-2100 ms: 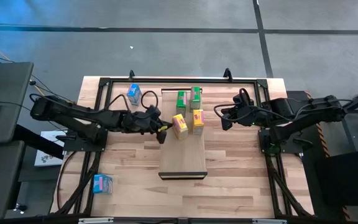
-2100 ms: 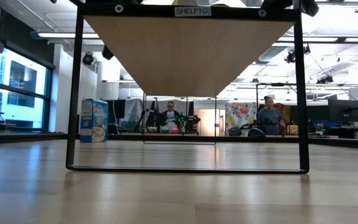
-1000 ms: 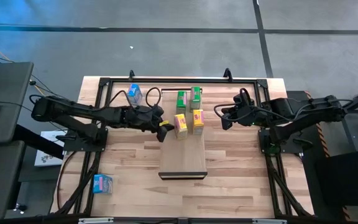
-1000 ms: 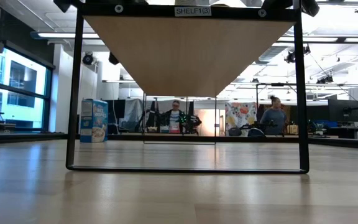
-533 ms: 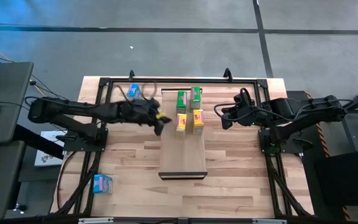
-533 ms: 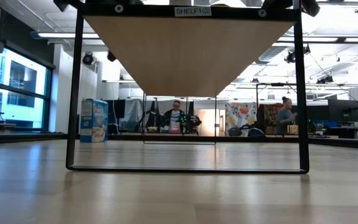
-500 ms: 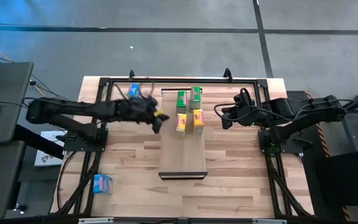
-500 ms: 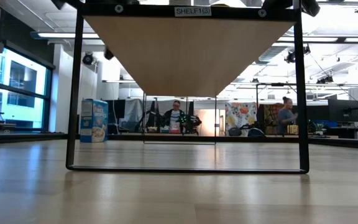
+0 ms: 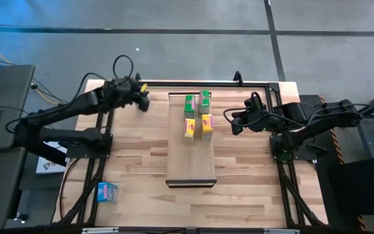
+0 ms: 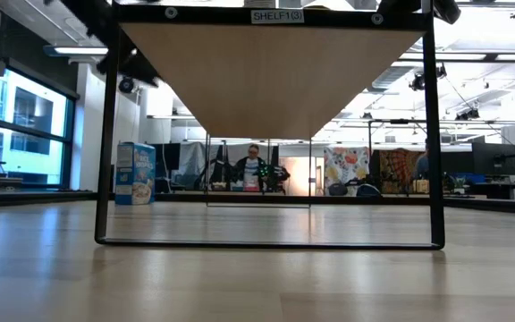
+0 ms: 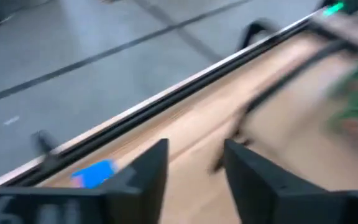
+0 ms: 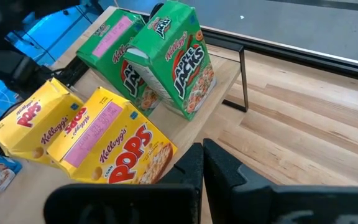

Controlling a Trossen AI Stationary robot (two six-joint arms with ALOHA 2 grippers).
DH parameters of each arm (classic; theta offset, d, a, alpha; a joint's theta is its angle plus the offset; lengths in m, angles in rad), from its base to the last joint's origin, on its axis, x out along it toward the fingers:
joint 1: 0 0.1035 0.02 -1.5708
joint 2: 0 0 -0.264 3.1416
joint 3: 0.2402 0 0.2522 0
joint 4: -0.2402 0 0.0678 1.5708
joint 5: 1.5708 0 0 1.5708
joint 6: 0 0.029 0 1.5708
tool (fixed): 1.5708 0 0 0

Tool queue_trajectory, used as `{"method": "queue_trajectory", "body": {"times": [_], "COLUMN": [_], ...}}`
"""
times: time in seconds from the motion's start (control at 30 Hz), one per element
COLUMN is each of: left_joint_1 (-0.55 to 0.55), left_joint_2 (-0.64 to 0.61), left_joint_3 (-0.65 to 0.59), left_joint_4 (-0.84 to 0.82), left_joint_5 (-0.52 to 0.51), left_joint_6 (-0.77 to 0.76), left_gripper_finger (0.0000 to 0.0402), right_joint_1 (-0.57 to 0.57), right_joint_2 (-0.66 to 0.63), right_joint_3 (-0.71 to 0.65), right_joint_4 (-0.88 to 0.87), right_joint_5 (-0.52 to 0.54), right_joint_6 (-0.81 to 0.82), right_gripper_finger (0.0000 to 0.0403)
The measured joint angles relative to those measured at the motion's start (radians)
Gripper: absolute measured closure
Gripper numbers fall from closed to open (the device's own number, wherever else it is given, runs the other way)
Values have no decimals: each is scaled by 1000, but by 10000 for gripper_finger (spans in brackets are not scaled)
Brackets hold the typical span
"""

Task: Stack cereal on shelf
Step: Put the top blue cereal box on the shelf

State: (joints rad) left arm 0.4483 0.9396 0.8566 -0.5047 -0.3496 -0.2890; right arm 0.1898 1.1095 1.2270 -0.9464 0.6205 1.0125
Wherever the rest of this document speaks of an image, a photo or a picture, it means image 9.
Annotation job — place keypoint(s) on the blue cereal box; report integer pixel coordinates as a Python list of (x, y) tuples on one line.
[(106, 192)]

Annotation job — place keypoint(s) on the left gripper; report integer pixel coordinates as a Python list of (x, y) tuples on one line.
[(122, 91)]

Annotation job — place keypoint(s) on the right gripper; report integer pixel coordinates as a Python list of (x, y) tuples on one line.
[(261, 118)]

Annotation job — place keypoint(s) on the black aluminium table frame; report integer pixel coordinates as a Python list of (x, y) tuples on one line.
[(222, 84)]

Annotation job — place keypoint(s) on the green cereal box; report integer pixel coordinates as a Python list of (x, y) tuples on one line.
[(204, 104), (189, 107)]

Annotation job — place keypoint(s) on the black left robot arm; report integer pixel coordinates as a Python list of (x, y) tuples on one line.
[(60, 110)]

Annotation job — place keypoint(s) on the silver metal bracket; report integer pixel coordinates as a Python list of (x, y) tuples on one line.
[(281, 231), (99, 230)]

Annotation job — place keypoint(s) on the desk caster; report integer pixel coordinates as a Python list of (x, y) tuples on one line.
[(21, 217)]

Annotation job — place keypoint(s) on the white printed box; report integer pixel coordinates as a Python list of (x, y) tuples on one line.
[(49, 165)]

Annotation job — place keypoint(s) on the grey desk top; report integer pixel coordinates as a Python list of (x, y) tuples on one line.
[(11, 188), (8, 97)]

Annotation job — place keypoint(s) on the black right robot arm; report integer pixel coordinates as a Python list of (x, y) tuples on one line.
[(320, 120)]

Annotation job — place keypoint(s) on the yellow cereal box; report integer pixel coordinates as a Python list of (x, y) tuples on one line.
[(207, 126), (189, 130)]

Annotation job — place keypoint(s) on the black mat hazard stripes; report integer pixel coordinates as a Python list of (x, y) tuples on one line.
[(310, 107)]

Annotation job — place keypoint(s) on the black clamp knob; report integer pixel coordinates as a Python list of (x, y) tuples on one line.
[(238, 77), (137, 77)]

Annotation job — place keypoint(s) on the black cabinet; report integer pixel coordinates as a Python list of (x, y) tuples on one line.
[(362, 185)]

